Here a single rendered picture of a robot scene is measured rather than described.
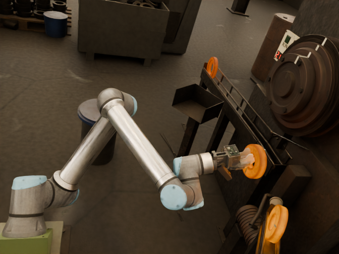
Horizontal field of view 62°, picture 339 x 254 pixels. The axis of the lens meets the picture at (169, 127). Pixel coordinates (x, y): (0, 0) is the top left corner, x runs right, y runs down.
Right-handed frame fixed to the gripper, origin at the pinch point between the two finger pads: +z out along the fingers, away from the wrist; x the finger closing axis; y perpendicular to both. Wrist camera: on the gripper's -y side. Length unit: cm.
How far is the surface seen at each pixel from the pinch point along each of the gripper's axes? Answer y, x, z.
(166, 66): -90, 266, -3
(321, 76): 31.5, 9.6, 27.9
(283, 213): -6.9, -24.8, 2.2
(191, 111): -23, 70, -12
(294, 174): -10.5, -4.7, 18.7
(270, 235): -14.4, -28.7, -3.7
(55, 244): -45, 4, -102
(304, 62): 34.6, 17.2, 24.3
